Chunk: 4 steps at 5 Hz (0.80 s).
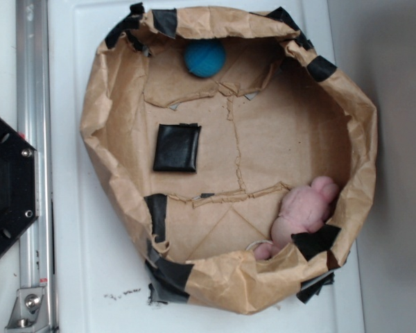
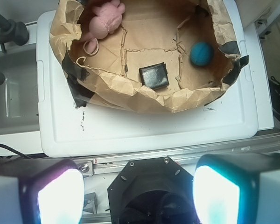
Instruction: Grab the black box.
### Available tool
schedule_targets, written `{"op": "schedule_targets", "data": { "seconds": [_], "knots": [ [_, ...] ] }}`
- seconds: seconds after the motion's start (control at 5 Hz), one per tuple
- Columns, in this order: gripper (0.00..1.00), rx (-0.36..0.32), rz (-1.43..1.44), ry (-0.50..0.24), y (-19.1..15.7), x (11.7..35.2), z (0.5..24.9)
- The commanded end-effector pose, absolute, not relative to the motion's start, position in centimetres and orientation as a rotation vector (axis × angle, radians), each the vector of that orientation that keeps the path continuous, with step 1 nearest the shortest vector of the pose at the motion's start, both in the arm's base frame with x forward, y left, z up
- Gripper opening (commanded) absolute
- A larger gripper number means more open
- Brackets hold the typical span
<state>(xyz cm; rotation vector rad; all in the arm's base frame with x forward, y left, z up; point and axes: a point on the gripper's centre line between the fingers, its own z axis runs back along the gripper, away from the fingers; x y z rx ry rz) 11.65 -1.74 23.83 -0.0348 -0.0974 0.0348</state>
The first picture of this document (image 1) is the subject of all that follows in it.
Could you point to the black box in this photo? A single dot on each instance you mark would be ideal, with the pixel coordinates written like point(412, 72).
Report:
point(177, 148)

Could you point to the brown paper bag bin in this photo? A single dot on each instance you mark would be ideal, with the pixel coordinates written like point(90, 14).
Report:
point(276, 116)

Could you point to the pink plush toy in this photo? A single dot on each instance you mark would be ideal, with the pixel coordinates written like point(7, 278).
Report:
point(304, 209)

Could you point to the blue yarn ball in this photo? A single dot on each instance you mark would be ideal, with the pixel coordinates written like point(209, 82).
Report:
point(204, 58)

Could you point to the aluminium extrusion rail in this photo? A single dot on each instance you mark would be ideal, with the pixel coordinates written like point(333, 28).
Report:
point(36, 253)

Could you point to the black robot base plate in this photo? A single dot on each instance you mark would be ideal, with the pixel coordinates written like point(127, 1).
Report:
point(18, 207)

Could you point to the metal corner bracket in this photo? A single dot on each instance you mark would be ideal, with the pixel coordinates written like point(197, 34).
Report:
point(29, 313)

